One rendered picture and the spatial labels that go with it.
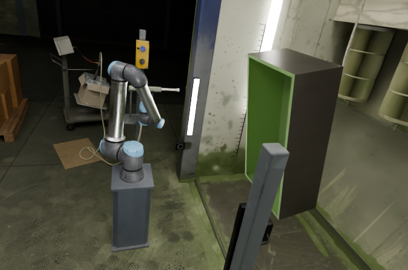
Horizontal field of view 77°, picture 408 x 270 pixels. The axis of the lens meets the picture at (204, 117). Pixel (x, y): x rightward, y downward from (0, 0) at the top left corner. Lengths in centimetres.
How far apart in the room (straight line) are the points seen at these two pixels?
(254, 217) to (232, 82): 209
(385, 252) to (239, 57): 208
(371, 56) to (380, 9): 42
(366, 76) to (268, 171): 245
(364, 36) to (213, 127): 170
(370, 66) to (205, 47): 159
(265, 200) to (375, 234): 218
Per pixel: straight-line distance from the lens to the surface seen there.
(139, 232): 235
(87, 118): 418
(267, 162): 62
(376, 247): 280
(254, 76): 217
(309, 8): 295
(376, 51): 295
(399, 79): 265
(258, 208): 69
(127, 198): 209
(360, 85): 301
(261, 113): 235
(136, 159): 197
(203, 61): 252
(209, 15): 248
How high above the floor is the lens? 192
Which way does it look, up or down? 23 degrees down
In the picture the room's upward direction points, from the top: 9 degrees clockwise
